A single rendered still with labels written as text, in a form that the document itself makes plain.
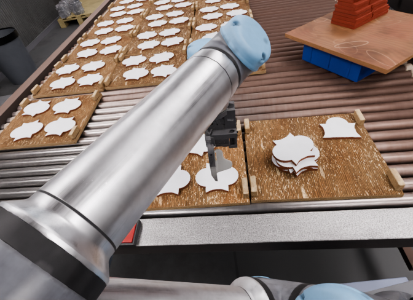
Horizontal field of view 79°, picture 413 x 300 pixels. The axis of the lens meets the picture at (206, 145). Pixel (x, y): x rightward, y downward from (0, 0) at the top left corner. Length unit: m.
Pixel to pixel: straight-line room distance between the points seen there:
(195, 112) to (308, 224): 0.57
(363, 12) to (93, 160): 1.37
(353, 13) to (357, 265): 1.31
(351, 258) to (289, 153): 1.08
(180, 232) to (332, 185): 0.46
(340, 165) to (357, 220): 0.17
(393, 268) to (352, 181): 1.05
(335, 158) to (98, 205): 0.78
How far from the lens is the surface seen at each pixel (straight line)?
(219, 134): 0.62
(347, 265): 1.76
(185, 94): 0.26
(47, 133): 1.31
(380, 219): 0.83
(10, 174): 1.25
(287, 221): 0.76
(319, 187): 0.81
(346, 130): 0.97
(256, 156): 0.86
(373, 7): 1.52
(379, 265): 1.82
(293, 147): 0.83
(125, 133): 0.22
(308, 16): 1.93
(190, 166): 0.86
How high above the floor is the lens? 1.58
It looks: 45 degrees down
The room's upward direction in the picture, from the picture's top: 12 degrees counter-clockwise
